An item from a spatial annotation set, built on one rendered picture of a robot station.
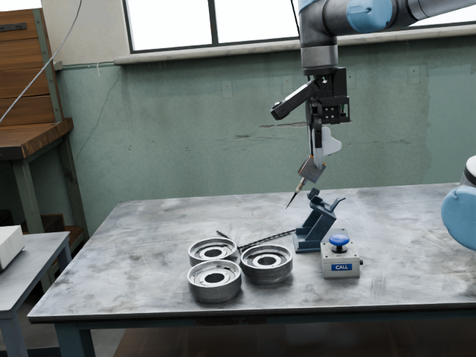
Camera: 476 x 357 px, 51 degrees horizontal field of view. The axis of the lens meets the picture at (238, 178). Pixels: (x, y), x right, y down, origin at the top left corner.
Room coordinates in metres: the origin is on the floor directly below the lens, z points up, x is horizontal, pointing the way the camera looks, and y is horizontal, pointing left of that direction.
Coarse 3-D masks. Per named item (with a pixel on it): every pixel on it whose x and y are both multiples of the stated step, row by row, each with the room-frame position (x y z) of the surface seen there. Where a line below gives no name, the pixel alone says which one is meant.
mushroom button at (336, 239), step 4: (332, 236) 0.91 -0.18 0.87; (336, 236) 0.91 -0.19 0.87; (340, 236) 0.91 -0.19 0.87; (344, 236) 0.91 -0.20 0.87; (332, 240) 0.90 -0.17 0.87; (336, 240) 0.90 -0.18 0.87; (340, 240) 0.89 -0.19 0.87; (344, 240) 0.89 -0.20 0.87; (348, 240) 0.90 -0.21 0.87; (332, 244) 0.90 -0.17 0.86; (336, 244) 0.89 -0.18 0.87; (340, 244) 0.89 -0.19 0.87; (344, 244) 0.89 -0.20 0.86; (336, 248) 0.91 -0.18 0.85; (340, 248) 0.90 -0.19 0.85
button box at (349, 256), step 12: (324, 252) 0.90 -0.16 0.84; (336, 252) 0.90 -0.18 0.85; (348, 252) 0.89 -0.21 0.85; (324, 264) 0.88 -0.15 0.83; (336, 264) 0.88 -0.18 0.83; (348, 264) 0.87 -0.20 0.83; (360, 264) 0.90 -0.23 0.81; (324, 276) 0.88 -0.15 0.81; (336, 276) 0.88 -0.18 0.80; (348, 276) 0.87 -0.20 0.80
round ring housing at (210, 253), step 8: (200, 240) 1.02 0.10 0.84; (208, 240) 1.03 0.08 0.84; (216, 240) 1.03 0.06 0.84; (224, 240) 1.02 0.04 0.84; (192, 248) 1.00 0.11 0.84; (208, 248) 1.00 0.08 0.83; (216, 248) 1.00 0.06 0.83; (232, 248) 1.00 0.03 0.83; (192, 256) 0.95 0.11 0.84; (200, 256) 0.97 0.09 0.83; (208, 256) 0.99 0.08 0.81; (216, 256) 1.00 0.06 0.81; (224, 256) 0.93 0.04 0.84; (232, 256) 0.95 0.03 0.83; (192, 264) 0.95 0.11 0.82
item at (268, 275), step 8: (256, 248) 0.97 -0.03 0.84; (264, 248) 0.97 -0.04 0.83; (272, 248) 0.97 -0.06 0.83; (280, 248) 0.96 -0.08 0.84; (264, 256) 0.94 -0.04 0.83; (272, 256) 0.94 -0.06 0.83; (288, 256) 0.93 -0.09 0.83; (256, 264) 0.91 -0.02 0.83; (264, 264) 0.94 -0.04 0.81; (272, 264) 0.94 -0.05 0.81; (288, 264) 0.89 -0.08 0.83; (248, 272) 0.89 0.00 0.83; (256, 272) 0.87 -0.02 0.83; (264, 272) 0.87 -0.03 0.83; (272, 272) 0.87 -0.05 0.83; (280, 272) 0.87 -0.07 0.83; (288, 272) 0.89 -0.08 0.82; (256, 280) 0.88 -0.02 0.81; (264, 280) 0.88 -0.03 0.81; (272, 280) 0.87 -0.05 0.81; (280, 280) 0.88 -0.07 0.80
